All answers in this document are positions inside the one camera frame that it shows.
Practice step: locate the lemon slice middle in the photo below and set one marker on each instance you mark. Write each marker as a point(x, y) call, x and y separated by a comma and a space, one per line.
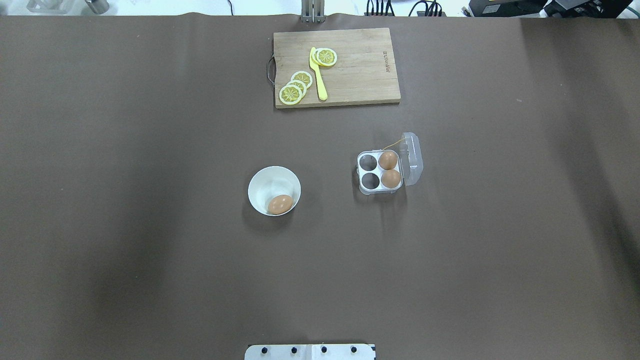
point(300, 85)

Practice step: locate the brown egg from bowl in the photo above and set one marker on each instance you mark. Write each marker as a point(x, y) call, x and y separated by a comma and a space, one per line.
point(280, 204)

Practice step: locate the aluminium frame post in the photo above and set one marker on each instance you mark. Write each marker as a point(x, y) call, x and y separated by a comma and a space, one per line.
point(313, 11)

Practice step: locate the wooden cutting board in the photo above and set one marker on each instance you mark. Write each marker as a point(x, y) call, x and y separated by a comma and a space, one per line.
point(365, 72)

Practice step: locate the lemon slice on knife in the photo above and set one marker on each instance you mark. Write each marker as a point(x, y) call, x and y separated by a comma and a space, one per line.
point(325, 57)

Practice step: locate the clear plastic egg box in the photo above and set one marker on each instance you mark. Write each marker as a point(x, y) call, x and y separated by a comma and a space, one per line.
point(410, 165)

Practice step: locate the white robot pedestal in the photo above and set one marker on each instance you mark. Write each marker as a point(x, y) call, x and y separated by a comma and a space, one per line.
point(318, 351)

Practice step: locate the yellow toy knife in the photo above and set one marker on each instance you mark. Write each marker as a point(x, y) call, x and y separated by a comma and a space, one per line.
point(321, 88)

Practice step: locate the white bowl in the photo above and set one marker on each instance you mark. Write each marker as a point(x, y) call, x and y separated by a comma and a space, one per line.
point(270, 182)

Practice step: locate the brown egg in box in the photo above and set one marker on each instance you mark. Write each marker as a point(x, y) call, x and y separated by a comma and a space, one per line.
point(388, 160)
point(391, 179)

